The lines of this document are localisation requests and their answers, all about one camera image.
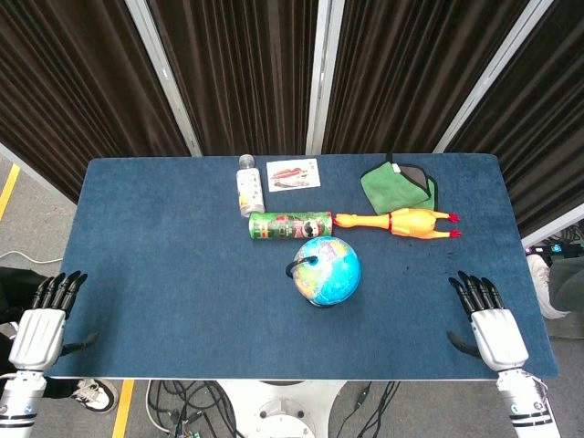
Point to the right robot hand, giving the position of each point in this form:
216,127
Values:
495,335

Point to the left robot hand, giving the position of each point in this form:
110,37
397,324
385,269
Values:
36,335

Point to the small blue desk globe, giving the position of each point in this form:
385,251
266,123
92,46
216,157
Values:
326,271

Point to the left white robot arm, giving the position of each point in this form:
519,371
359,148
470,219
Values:
18,403

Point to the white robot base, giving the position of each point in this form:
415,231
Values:
280,408

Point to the person in dark clothes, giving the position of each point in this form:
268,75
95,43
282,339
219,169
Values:
18,292

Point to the white shoe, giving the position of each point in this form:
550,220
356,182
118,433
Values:
545,289

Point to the black and white sneaker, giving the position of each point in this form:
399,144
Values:
93,394

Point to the person leg grey trousers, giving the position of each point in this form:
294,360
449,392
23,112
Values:
568,283

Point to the yellow rubber chicken toy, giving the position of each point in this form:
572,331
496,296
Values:
406,222

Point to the blue table mat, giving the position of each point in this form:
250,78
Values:
182,274

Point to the green folded cloth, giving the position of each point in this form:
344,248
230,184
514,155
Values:
394,189

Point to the green chips can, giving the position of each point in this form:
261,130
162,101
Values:
289,224

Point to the white picture card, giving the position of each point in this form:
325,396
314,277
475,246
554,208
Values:
293,175

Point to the clear plastic bottle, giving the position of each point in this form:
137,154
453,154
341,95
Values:
249,187

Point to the dark brown curtain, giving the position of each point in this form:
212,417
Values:
242,68

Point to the white partition frame post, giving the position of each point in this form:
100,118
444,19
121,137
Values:
486,75
164,75
321,75

